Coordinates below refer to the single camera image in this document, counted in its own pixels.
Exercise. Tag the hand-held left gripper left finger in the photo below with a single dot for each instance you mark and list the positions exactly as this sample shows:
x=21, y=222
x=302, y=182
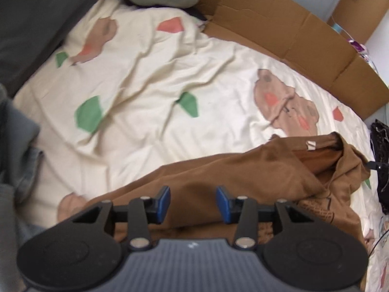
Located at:
x=162, y=203

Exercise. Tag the brown cardboard box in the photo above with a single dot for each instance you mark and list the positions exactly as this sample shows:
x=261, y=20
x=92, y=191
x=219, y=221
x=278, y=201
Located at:
x=358, y=12

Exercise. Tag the black folded clothes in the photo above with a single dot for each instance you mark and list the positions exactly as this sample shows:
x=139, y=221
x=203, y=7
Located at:
x=383, y=188

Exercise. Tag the dark grey pillow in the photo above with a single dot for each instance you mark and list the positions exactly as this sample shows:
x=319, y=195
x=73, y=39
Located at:
x=39, y=21

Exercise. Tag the flattened cardboard sheet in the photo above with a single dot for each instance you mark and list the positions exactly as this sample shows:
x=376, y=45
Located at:
x=288, y=27

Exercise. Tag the washed blue jeans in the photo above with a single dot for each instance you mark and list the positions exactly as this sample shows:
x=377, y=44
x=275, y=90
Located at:
x=18, y=133

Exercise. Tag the bear print bedsheet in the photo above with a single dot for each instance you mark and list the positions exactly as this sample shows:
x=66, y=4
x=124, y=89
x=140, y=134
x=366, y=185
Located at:
x=152, y=97

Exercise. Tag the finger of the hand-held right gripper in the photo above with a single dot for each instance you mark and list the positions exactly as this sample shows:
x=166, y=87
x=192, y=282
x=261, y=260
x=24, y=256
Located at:
x=380, y=166

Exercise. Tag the brown t-shirt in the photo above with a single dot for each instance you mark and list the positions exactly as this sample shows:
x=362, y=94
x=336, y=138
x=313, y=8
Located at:
x=212, y=170

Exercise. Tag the purple white package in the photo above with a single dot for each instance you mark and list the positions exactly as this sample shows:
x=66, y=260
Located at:
x=357, y=46

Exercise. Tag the blue cap detergent bottle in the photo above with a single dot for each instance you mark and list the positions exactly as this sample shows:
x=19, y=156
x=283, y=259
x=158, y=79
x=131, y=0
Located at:
x=337, y=27

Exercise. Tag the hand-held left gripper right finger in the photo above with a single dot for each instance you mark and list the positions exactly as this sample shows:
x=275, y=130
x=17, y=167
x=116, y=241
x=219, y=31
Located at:
x=223, y=205

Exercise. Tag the leopard print cloth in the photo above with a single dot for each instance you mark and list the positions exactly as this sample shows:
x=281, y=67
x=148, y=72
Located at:
x=381, y=133

